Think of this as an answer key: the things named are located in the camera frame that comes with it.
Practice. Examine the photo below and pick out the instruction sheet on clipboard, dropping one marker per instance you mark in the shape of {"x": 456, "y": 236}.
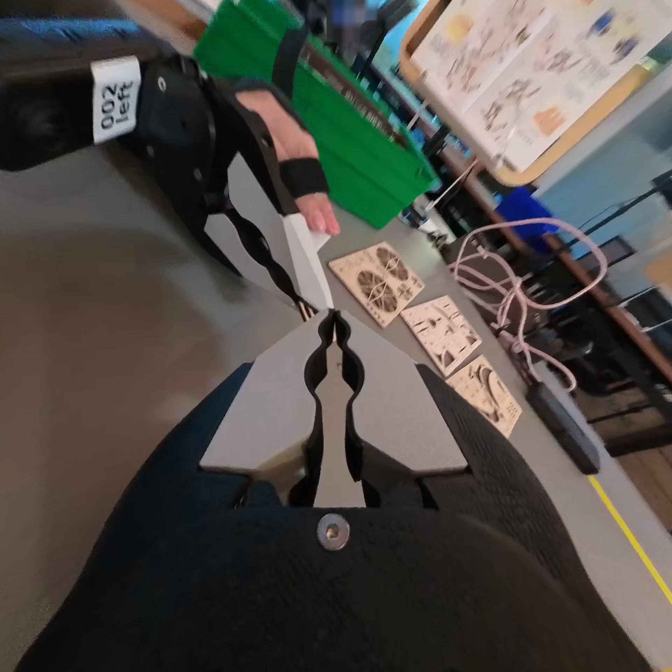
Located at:
{"x": 517, "y": 176}

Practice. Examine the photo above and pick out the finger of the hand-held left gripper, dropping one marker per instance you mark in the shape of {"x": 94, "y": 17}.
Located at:
{"x": 216, "y": 223}
{"x": 304, "y": 262}

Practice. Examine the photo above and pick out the arc-pattern wooden parts sheet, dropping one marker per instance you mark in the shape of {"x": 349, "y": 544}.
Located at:
{"x": 504, "y": 414}

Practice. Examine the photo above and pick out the black equipment box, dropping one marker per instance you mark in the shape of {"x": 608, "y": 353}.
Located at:
{"x": 488, "y": 273}

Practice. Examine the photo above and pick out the green plastic bin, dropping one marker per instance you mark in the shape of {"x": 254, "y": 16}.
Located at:
{"x": 341, "y": 131}

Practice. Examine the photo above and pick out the person's left hand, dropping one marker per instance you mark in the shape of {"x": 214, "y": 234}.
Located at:
{"x": 294, "y": 141}

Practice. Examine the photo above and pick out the yellow tape line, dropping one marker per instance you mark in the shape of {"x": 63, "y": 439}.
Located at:
{"x": 630, "y": 538}

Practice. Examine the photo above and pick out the small wooden peg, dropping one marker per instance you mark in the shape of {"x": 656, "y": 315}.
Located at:
{"x": 332, "y": 328}

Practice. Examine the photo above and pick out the blue plastic bin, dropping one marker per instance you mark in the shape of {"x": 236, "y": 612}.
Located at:
{"x": 519, "y": 207}

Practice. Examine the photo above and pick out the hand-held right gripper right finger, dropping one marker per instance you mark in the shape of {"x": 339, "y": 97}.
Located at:
{"x": 409, "y": 420}

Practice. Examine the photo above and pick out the slotted wooden parts sheet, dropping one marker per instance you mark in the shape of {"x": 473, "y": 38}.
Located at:
{"x": 417, "y": 314}

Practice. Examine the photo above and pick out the black power adapter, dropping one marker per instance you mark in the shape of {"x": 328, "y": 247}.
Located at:
{"x": 561, "y": 425}

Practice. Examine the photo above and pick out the brown cardboard box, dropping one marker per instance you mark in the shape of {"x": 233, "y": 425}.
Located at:
{"x": 362, "y": 102}

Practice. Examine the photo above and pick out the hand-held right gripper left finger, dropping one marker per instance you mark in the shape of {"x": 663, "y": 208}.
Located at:
{"x": 262, "y": 420}

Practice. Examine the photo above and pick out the wheel-pattern wooden parts sheet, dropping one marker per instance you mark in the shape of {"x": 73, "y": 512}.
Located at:
{"x": 344, "y": 265}

